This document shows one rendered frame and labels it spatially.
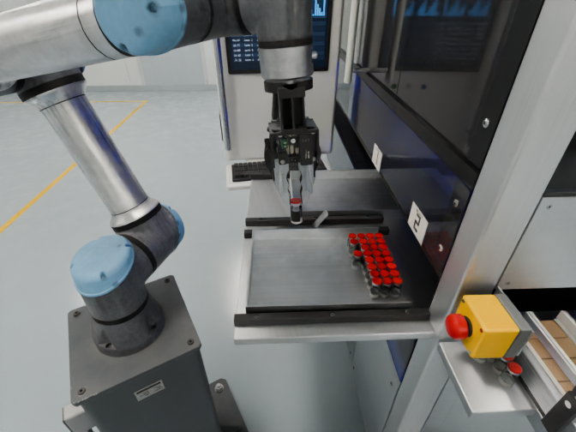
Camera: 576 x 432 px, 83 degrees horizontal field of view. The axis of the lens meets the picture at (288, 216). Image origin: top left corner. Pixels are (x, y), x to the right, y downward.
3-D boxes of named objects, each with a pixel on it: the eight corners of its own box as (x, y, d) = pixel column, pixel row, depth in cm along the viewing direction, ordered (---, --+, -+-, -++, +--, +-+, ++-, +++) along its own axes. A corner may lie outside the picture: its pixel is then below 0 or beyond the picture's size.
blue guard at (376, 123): (321, 69, 222) (322, 39, 211) (443, 273, 62) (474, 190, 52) (320, 69, 222) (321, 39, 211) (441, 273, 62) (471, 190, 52)
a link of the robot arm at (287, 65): (258, 46, 48) (313, 42, 49) (261, 80, 51) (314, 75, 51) (258, 50, 42) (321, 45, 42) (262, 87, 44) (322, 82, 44)
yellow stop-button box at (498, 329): (489, 320, 58) (505, 292, 54) (514, 357, 52) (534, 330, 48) (448, 321, 58) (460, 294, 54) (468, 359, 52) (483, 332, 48)
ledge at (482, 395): (505, 345, 65) (508, 339, 64) (550, 414, 54) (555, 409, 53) (436, 347, 64) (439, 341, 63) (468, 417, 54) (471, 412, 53)
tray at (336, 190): (383, 177, 119) (385, 169, 117) (407, 219, 97) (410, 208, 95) (290, 179, 118) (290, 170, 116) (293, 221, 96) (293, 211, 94)
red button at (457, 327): (461, 323, 56) (469, 308, 53) (473, 345, 52) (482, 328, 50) (440, 324, 55) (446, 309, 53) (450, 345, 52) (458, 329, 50)
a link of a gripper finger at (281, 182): (274, 218, 55) (273, 166, 50) (273, 201, 60) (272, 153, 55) (292, 218, 55) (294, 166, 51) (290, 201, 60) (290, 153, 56)
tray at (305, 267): (376, 237, 90) (378, 226, 88) (408, 313, 69) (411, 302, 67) (253, 239, 89) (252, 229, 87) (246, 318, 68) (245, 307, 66)
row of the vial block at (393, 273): (379, 245, 87) (381, 231, 84) (400, 298, 72) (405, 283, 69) (370, 246, 87) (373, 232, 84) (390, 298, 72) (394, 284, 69)
